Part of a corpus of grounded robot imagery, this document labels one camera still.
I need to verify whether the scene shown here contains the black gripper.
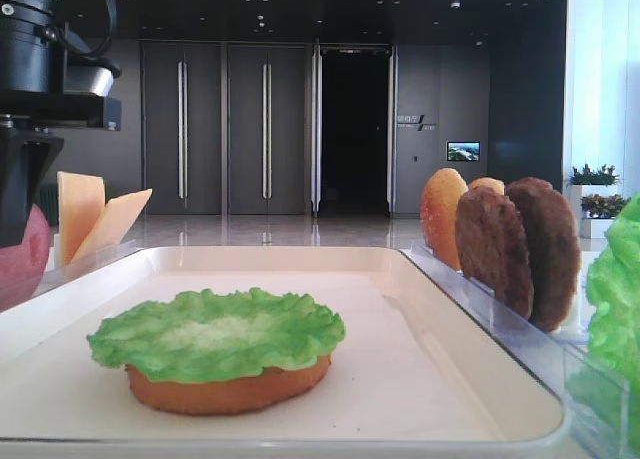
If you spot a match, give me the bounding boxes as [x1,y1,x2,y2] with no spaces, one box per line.
[1,114,64,247]

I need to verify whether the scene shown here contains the red tomato slice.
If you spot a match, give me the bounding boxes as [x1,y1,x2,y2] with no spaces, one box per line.
[1,204,51,311]

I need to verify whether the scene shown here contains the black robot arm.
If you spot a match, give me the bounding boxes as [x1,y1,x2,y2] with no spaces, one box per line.
[1,0,121,247]

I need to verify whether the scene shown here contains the left orange cheese slice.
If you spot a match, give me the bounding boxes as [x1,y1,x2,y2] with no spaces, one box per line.
[57,171,105,266]

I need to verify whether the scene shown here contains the orange cheese slice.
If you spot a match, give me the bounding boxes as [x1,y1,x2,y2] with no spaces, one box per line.
[57,171,105,266]
[71,188,153,262]

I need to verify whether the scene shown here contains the right orange cheese slice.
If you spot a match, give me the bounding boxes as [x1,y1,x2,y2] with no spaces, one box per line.
[71,188,153,262]

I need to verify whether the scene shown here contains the green lettuce leaf on tray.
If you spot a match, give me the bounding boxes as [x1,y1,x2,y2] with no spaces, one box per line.
[87,287,346,384]

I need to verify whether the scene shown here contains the bread slice under lettuce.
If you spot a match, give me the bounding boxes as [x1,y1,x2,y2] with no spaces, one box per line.
[125,355,331,416]

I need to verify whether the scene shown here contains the left brown meat patty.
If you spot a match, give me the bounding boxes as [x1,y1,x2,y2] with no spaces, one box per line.
[455,186,534,319]

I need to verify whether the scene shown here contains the right dark meat patty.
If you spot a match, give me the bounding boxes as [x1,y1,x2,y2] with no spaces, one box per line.
[506,177,581,332]

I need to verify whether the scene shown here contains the upright green lettuce leaf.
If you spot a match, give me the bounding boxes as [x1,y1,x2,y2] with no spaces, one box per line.
[586,195,639,386]

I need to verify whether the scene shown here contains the left clear acrylic rack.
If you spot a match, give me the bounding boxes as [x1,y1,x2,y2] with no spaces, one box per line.
[32,233,140,298]

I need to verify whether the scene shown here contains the clear acrylic rack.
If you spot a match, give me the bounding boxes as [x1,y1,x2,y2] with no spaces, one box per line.
[32,233,140,298]
[403,243,639,458]

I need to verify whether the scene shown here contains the dark double door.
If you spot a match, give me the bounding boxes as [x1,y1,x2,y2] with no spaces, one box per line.
[141,42,310,215]

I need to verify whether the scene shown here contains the left golden bun slice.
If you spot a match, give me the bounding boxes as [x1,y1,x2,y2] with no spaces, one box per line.
[420,168,468,270]

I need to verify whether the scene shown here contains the golden bun slice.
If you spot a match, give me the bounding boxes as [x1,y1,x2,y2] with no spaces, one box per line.
[469,177,505,195]
[420,168,468,270]

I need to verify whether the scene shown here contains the cream rectangular serving tray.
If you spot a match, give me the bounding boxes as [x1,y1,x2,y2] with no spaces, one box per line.
[1,246,570,458]

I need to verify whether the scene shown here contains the right golden bun slice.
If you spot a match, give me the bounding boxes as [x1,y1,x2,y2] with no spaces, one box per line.
[469,177,505,195]

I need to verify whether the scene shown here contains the white planter with plants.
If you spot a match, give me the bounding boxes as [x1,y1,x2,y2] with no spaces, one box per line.
[568,163,629,239]

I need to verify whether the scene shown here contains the right clear acrylic rack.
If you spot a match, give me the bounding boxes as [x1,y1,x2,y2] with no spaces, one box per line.
[403,243,639,458]

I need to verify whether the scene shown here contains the small wall display screen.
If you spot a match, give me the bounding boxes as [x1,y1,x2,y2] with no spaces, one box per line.
[447,141,480,162]

